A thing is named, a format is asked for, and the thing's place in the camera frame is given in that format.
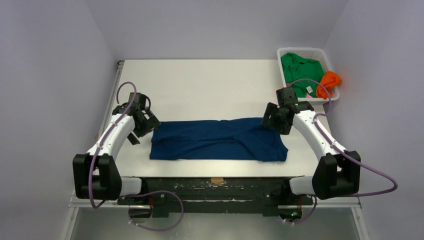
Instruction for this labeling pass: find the orange t-shirt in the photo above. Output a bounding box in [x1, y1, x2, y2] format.
[315, 71, 342, 100]

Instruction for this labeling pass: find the white plastic basket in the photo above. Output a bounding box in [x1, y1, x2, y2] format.
[277, 47, 341, 103]

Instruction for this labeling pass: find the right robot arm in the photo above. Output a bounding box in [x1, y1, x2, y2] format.
[261, 87, 361, 204]

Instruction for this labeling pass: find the aluminium frame rail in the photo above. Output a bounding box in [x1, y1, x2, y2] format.
[68, 190, 90, 208]

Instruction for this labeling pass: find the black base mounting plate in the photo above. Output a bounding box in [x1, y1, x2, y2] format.
[117, 177, 313, 219]

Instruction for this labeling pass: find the brown tape piece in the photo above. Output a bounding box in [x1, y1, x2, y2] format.
[210, 177, 225, 185]

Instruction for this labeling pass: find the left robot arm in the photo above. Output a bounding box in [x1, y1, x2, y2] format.
[72, 92, 161, 205]

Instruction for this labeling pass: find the blue t-shirt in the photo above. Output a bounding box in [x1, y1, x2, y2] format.
[149, 117, 289, 162]

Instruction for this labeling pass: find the green t-shirt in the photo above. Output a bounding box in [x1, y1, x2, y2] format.
[280, 52, 325, 98]

